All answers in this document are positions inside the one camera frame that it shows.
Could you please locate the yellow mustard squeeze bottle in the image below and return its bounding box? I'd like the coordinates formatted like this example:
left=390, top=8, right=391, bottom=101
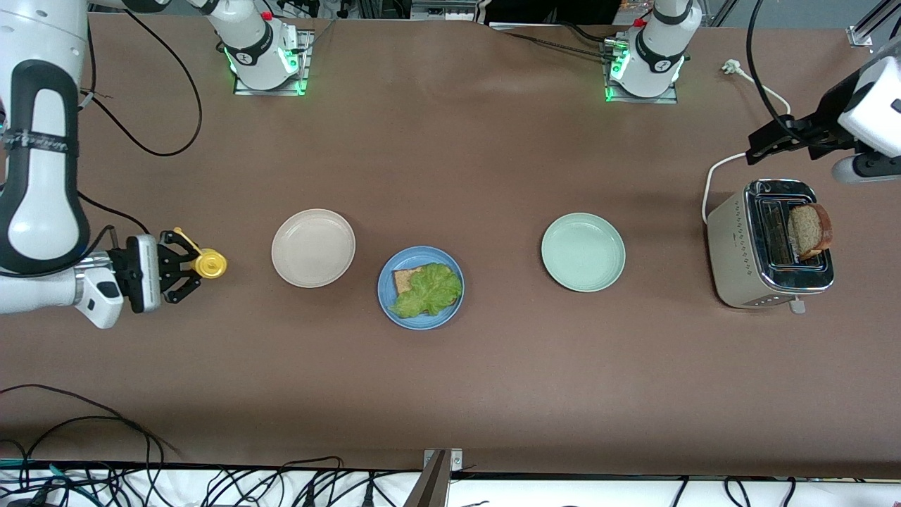
left=173, top=227, right=228, bottom=280

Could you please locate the brown bread slice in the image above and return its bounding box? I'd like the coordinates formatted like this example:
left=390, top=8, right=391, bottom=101
left=787, top=203, right=833, bottom=260
left=393, top=268, right=460, bottom=308

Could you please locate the green lettuce leaf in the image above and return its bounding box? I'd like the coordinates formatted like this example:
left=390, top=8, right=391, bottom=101
left=389, top=263, right=463, bottom=319

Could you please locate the beige round plate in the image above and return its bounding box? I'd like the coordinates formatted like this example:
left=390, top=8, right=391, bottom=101
left=271, top=208, right=357, bottom=289

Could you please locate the pale green round plate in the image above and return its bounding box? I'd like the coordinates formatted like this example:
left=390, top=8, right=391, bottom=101
left=541, top=212, right=626, bottom=293

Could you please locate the blue round plate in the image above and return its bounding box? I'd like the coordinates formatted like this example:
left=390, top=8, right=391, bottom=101
left=377, top=245, right=465, bottom=330

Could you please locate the silver beige toaster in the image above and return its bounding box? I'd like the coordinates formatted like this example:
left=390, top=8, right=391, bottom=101
left=706, top=178, right=836, bottom=314

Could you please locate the grey metal beam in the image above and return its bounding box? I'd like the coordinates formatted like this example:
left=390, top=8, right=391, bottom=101
left=405, top=451, right=451, bottom=507

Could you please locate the white toaster power cord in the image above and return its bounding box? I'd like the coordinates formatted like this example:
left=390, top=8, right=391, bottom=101
left=702, top=60, right=791, bottom=226

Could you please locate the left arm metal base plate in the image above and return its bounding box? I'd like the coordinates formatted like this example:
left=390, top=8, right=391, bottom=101
left=602, top=39, right=680, bottom=104

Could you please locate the long looping black cable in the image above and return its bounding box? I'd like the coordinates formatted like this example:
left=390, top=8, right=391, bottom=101
left=0, top=384, right=180, bottom=465

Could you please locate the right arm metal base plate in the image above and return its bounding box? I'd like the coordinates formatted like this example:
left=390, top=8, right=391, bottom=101
left=234, top=30, right=310, bottom=96

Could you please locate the thin black arched cable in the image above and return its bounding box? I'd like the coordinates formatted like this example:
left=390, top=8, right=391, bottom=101
left=278, top=456, right=346, bottom=507

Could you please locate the black base cable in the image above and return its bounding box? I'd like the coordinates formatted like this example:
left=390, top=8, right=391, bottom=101
left=503, top=21, right=620, bottom=61

